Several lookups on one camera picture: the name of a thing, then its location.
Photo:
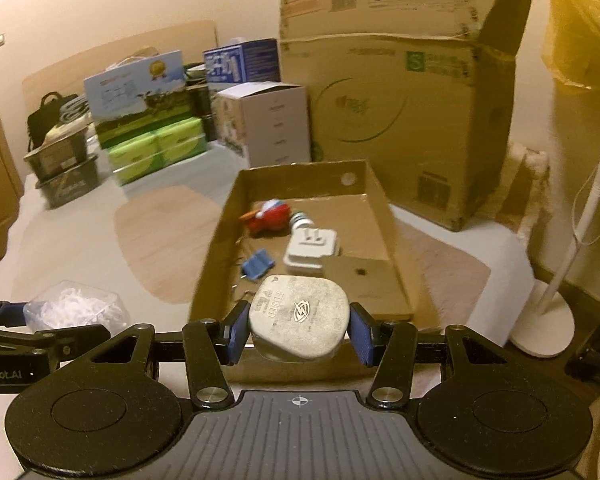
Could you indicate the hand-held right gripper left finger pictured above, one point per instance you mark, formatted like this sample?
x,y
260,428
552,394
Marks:
x,y
237,332

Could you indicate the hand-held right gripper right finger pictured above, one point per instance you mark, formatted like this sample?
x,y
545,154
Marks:
x,y
361,335

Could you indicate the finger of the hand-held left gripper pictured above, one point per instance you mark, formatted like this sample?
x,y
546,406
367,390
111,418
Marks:
x,y
11,314
65,336

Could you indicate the clear bag of floss picks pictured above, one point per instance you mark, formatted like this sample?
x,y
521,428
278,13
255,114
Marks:
x,y
75,307

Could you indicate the brown card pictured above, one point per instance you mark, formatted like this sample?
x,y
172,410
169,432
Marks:
x,y
365,285

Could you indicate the beige fused plug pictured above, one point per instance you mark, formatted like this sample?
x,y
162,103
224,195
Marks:
x,y
300,317

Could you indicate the blue binder clip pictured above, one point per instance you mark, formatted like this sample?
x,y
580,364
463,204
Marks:
x,y
260,265

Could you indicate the shallow cardboard tray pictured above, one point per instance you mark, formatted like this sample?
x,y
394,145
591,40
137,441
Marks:
x,y
220,240

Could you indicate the white power adapter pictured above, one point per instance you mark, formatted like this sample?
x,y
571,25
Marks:
x,y
310,252

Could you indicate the blue cat figurine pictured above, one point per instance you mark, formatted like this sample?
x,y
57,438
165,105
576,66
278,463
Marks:
x,y
267,217

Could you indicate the black food container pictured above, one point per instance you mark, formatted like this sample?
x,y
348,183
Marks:
x,y
70,185
57,157

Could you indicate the green tissue pack bundle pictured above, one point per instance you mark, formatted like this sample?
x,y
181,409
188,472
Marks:
x,y
155,155

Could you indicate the black bag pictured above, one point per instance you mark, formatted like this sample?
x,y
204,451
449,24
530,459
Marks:
x,y
45,115

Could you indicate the white product box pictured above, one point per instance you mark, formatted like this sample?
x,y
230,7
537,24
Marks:
x,y
275,125

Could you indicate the grey folded cloth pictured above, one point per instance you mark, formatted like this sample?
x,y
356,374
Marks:
x,y
72,110

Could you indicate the large brown cardboard box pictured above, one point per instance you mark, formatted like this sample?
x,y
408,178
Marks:
x,y
395,110

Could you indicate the light blue cow milk box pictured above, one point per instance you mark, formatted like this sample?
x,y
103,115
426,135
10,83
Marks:
x,y
135,95

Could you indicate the dark blue milk carton box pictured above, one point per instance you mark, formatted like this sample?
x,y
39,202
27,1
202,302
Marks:
x,y
240,62

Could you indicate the wooden headboard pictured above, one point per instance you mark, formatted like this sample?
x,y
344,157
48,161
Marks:
x,y
105,55

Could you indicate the yellow plastic bag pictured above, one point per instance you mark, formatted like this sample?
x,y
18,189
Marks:
x,y
585,25

